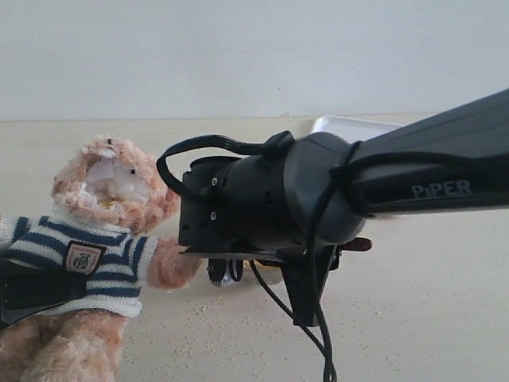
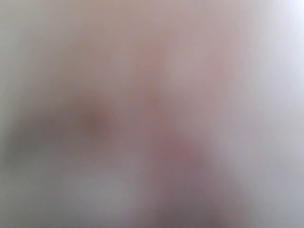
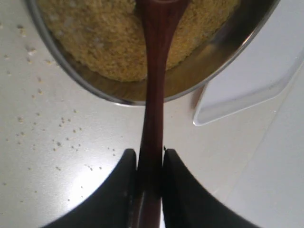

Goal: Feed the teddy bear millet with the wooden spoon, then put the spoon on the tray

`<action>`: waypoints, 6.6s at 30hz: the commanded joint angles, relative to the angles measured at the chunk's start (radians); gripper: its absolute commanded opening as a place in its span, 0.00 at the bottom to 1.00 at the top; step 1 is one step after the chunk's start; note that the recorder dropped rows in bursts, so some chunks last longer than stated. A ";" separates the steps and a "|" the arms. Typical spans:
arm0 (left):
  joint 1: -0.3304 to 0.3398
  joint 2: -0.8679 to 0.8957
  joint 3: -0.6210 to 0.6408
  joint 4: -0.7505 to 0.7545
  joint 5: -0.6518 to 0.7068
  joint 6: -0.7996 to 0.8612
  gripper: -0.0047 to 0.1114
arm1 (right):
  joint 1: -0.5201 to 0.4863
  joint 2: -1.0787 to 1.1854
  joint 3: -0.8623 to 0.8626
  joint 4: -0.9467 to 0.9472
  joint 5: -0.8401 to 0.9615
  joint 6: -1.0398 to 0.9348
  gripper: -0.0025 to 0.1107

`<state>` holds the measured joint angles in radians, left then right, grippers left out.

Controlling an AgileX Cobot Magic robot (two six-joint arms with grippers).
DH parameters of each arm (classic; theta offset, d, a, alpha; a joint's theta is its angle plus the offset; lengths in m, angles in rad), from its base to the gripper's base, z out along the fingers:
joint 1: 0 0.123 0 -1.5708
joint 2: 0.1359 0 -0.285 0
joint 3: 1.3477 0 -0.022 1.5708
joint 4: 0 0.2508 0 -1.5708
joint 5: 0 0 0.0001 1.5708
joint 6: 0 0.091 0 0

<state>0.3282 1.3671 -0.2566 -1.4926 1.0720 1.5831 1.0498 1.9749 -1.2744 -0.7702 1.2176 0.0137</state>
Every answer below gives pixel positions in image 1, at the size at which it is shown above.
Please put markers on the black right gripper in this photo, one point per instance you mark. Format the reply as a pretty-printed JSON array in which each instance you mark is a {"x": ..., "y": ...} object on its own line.
[{"x": 265, "y": 204}]

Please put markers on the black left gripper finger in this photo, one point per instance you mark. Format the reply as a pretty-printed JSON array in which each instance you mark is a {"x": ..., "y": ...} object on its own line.
[{"x": 26, "y": 291}]

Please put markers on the dark red wooden spoon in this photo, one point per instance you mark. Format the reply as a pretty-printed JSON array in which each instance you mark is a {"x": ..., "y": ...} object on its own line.
[{"x": 359, "y": 244}]

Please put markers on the pink plush teddy bear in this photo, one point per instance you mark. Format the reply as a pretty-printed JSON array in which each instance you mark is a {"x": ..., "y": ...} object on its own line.
[{"x": 107, "y": 201}]

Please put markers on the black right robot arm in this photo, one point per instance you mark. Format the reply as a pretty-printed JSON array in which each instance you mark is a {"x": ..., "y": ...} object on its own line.
[{"x": 457, "y": 160}]

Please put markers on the yellow millet grain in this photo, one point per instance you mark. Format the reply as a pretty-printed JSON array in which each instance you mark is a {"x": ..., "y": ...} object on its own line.
[{"x": 266, "y": 270}]

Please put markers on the white rectangular plastic tray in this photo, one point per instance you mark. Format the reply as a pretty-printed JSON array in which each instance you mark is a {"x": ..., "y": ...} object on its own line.
[{"x": 351, "y": 129}]

